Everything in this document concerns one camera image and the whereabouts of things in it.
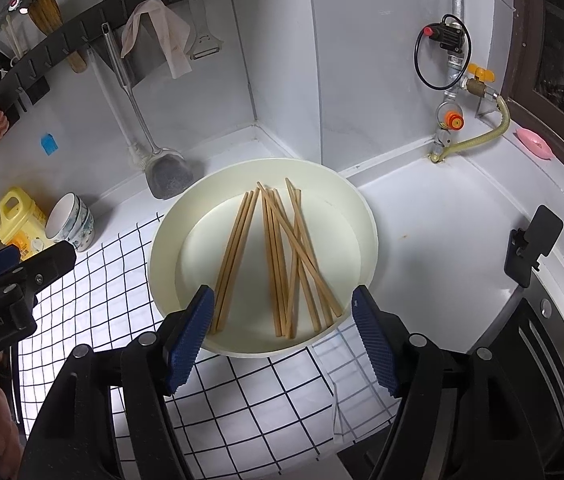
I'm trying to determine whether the dark wall hook rail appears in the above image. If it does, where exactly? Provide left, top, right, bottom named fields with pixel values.
left=0, top=0, right=207, bottom=111

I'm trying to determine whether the pink dish cloth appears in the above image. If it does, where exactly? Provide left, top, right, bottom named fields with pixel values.
left=120, top=0, right=193, bottom=80

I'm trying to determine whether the person's left hand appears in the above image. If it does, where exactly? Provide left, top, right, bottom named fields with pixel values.
left=0, top=352, right=21, bottom=441

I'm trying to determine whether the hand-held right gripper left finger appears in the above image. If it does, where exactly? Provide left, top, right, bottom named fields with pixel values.
left=22, top=285, right=215, bottom=480

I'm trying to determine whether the dark window frame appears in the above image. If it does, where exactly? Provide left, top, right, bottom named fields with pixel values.
left=504, top=0, right=564, bottom=186

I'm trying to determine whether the metal spatula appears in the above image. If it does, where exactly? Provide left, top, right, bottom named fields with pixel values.
left=99, top=22, right=195, bottom=201

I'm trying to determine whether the black cable loop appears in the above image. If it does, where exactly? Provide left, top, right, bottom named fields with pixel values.
left=414, top=22, right=473, bottom=93

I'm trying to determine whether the pile of wooden chopsticks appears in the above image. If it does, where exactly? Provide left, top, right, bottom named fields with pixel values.
left=210, top=177, right=345, bottom=338

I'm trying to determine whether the pink soap dish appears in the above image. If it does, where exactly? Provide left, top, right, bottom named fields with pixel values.
left=514, top=127, right=554, bottom=161

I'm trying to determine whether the black solenoid valve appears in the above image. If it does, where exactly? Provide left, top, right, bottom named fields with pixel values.
left=422, top=15, right=468, bottom=54

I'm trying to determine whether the black phone holder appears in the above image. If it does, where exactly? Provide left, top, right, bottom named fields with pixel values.
left=504, top=205, right=564, bottom=288

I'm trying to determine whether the yellow detergent jug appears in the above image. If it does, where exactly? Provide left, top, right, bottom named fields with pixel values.
left=0, top=187, right=48, bottom=261

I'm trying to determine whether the white black checked cloth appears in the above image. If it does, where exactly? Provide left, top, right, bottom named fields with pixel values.
left=12, top=212, right=397, bottom=466

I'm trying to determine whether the yellow handled brass valve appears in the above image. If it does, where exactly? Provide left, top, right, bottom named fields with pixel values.
left=462, top=62, right=498, bottom=99

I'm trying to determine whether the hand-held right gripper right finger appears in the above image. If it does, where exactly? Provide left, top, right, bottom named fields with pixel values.
left=352, top=285, right=564, bottom=480

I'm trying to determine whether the orange knob gas regulator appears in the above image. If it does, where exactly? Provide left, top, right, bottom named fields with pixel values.
left=434, top=100, right=465, bottom=134

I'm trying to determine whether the white peeler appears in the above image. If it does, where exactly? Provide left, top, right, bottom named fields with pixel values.
left=184, top=0, right=225, bottom=61

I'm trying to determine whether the white plastic utensil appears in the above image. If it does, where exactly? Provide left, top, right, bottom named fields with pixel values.
left=4, top=14, right=30, bottom=61

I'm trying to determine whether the large white bowl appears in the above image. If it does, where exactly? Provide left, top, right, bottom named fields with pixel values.
left=148, top=158, right=379, bottom=358

